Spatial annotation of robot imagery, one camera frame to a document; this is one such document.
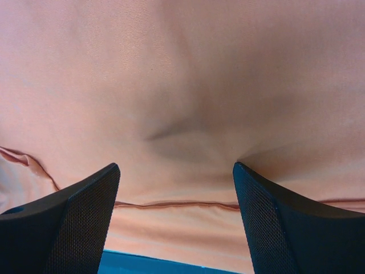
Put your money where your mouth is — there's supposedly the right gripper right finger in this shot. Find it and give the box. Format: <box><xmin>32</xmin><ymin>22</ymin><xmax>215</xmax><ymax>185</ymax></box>
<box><xmin>233</xmin><ymin>162</ymin><xmax>364</xmax><ymax>273</ymax></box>

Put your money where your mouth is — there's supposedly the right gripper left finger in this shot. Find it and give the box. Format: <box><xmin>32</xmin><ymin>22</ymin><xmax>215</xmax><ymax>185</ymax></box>
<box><xmin>1</xmin><ymin>163</ymin><xmax>120</xmax><ymax>273</ymax></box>

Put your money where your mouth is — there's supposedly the orange t-shirt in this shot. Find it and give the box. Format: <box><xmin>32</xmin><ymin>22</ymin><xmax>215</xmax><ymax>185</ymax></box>
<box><xmin>1</xmin><ymin>1</ymin><xmax>364</xmax><ymax>273</ymax></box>

